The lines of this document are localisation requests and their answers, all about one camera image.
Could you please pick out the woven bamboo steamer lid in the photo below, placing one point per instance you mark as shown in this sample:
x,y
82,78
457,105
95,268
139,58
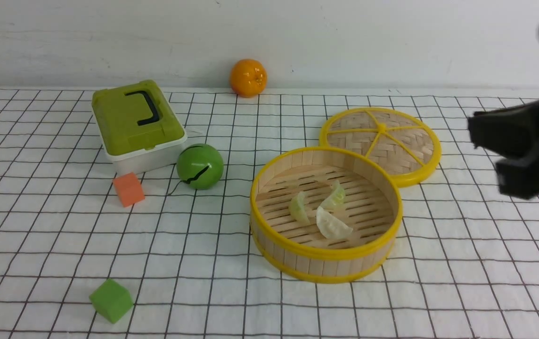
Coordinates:
x,y
406,148

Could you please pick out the pale green dumpling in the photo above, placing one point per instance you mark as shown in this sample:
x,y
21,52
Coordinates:
x,y
336,198

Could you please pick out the bamboo steamer tray yellow rim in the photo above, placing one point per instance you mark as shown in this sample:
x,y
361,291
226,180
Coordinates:
x,y
372,207

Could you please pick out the green lidded white box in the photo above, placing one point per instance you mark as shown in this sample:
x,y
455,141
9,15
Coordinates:
x,y
139,130

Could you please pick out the green ball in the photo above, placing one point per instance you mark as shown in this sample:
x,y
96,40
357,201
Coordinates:
x,y
200,166

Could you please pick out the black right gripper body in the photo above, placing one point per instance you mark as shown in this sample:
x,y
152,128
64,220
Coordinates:
x,y
512,133

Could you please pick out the orange fruit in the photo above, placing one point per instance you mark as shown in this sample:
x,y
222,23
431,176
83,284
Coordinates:
x,y
248,78

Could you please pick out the white checkered tablecloth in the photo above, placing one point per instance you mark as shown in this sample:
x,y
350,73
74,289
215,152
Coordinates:
x,y
465,264

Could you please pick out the orange foam cube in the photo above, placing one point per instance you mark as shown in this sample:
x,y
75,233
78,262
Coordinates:
x,y
128,189

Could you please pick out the cream white dumpling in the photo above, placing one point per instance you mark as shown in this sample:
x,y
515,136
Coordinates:
x,y
331,227

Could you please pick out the green foam cube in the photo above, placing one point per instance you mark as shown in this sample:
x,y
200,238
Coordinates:
x,y
111,300

